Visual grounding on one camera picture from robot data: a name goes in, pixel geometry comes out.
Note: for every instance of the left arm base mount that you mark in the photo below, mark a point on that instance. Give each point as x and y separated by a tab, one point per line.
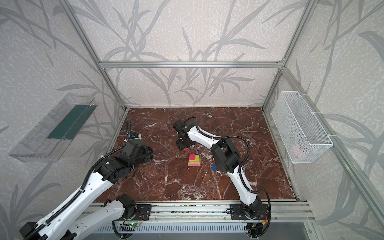
141	212

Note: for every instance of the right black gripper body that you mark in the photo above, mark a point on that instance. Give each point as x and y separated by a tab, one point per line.
182	141

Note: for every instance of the pink item in basket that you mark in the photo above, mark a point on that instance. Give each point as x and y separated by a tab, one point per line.
297	151

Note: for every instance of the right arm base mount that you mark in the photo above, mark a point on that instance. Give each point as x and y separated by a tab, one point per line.
239	212

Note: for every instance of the clear plastic wall tray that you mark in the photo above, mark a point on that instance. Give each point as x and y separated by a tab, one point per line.
50	138

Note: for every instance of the lime green block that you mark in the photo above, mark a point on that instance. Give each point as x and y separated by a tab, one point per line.
197	159

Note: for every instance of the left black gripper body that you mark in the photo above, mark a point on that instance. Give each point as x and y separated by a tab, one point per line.
147	153

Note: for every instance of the white wire basket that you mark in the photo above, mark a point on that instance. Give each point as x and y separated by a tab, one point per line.
298	124

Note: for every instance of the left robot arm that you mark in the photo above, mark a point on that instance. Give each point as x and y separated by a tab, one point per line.
64	222

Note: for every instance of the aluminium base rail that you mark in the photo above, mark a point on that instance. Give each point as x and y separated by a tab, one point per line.
220	212

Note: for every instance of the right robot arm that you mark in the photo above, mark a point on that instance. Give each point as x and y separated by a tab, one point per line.
227	158

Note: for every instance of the aluminium frame crossbar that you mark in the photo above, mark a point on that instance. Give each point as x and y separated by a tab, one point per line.
183	64

